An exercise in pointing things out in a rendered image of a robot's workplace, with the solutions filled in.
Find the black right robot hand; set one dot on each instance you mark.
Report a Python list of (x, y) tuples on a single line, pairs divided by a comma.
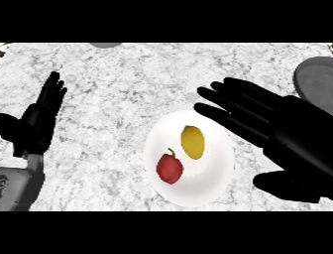
[(302, 139)]

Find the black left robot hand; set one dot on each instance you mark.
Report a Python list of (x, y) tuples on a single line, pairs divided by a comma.
[(33, 125)]

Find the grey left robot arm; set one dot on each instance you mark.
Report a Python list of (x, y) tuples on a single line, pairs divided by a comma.
[(9, 190)]

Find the dark grey round pan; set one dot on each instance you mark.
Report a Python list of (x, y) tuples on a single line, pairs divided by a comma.
[(328, 87)]

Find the yellow lemon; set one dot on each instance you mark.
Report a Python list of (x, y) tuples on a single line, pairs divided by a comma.
[(194, 142)]

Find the white round plate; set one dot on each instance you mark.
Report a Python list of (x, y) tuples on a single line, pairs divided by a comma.
[(191, 158)]

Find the grey round object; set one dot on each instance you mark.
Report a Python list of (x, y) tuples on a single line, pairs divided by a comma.
[(105, 45)]

